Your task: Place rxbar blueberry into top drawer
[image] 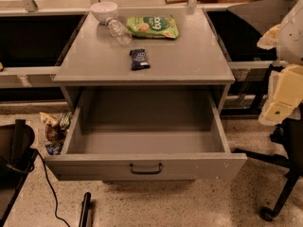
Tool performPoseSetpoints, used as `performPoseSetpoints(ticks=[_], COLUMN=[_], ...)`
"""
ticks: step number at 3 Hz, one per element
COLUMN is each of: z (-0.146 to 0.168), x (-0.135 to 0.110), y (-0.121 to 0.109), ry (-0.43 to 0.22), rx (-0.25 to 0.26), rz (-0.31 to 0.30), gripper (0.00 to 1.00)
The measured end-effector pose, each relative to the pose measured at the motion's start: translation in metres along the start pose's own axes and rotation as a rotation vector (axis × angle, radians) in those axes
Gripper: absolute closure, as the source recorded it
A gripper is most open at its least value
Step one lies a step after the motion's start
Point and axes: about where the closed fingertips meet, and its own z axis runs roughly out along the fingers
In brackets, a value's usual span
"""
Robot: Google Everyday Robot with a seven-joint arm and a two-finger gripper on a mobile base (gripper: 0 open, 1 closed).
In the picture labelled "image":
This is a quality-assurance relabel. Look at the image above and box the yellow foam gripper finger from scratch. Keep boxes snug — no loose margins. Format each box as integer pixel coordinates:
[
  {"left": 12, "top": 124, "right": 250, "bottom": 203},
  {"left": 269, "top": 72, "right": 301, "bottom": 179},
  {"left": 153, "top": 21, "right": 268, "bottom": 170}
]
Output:
[
  {"left": 258, "top": 64, "right": 303, "bottom": 126},
  {"left": 257, "top": 25, "right": 280, "bottom": 50}
]

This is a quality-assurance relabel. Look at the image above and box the dark blue rxbar wrapper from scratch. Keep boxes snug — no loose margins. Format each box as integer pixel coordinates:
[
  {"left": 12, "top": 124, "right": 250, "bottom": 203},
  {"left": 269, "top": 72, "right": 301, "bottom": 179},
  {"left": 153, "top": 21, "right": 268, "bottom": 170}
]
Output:
[{"left": 129, "top": 49, "right": 151, "bottom": 71}]

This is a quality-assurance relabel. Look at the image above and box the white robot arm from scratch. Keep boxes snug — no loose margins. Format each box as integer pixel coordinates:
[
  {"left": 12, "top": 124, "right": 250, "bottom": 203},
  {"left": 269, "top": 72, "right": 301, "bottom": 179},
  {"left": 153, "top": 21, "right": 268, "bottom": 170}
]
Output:
[{"left": 257, "top": 0, "right": 303, "bottom": 126}]

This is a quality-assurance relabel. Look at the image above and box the grey cabinet with top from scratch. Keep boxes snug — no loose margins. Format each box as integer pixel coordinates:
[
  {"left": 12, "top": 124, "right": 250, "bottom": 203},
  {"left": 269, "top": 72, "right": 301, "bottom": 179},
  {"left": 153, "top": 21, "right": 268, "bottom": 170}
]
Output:
[{"left": 54, "top": 7, "right": 234, "bottom": 109}]

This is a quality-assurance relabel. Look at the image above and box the grey open top drawer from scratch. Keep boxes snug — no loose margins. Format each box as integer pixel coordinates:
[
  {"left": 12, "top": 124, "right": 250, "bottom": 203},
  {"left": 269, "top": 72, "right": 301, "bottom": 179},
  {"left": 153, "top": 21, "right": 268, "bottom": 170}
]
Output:
[{"left": 45, "top": 89, "right": 246, "bottom": 182}]

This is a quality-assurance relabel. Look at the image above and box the black office chair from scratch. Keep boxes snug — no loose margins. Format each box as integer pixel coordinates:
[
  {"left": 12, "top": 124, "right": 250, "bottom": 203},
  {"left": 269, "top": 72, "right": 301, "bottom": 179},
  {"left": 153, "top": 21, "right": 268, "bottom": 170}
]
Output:
[{"left": 226, "top": 0, "right": 303, "bottom": 223}]

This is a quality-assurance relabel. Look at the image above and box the green snack bag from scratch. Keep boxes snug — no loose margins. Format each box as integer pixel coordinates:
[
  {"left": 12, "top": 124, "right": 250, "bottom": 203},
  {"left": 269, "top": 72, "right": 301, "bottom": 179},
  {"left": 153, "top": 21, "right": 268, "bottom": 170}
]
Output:
[{"left": 126, "top": 15, "right": 179, "bottom": 39}]

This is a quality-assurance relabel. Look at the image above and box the wooden stick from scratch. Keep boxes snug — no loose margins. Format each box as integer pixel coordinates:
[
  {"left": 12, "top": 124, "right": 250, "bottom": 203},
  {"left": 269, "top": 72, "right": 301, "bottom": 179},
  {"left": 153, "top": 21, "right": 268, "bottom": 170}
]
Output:
[{"left": 165, "top": 0, "right": 187, "bottom": 4}]

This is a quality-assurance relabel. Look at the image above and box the clear plastic water bottle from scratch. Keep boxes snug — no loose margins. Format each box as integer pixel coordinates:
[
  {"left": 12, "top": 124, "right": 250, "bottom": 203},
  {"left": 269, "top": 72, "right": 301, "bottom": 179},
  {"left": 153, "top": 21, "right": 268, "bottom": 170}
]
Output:
[{"left": 105, "top": 17, "right": 133, "bottom": 45}]

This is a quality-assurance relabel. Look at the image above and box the white bowl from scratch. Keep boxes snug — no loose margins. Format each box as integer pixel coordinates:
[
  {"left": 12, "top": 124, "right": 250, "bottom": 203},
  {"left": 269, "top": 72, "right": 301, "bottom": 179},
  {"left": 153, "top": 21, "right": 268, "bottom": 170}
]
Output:
[{"left": 90, "top": 2, "right": 118, "bottom": 24}]

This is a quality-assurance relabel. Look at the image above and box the pile of snack packets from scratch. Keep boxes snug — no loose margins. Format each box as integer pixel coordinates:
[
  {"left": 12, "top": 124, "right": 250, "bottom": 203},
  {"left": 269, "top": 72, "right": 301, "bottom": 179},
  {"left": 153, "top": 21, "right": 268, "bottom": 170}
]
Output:
[{"left": 40, "top": 112, "right": 72, "bottom": 155}]

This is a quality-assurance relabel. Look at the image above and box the black bar on floor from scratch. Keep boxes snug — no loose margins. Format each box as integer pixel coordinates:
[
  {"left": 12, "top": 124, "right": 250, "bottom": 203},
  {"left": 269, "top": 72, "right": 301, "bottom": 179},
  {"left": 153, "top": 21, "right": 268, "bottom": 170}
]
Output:
[{"left": 79, "top": 192, "right": 92, "bottom": 227}]

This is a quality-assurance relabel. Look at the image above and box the black drawer handle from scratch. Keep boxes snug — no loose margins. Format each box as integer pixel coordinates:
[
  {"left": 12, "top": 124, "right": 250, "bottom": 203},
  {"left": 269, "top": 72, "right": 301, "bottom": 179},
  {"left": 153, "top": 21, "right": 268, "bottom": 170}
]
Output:
[{"left": 129, "top": 164, "right": 163, "bottom": 175}]

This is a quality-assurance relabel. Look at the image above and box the black cable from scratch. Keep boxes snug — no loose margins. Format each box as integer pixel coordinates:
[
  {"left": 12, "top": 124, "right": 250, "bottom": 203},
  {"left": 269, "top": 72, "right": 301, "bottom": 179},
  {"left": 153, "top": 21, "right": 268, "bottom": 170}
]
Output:
[{"left": 35, "top": 149, "right": 72, "bottom": 227}]

